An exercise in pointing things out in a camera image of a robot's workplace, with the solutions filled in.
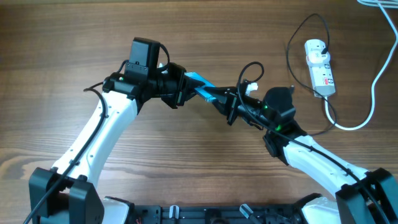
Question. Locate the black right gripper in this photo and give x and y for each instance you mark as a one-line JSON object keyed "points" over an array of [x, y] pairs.
{"points": [[232, 109]]}

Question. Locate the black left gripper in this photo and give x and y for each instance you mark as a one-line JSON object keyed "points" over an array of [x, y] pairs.
{"points": [[184, 83]]}

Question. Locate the turquoise-screen Galaxy smartphone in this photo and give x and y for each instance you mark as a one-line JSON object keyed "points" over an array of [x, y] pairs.
{"points": [[203, 84]]}

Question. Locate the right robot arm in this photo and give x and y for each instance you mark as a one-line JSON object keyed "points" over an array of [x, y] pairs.
{"points": [[360, 196]]}

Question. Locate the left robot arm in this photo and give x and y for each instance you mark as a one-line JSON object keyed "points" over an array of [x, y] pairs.
{"points": [[67, 192]]}

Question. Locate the white USB charger plug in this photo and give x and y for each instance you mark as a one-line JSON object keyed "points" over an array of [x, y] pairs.
{"points": [[316, 58]]}

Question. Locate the white power strip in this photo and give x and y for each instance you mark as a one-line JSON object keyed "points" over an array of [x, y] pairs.
{"points": [[321, 77]]}

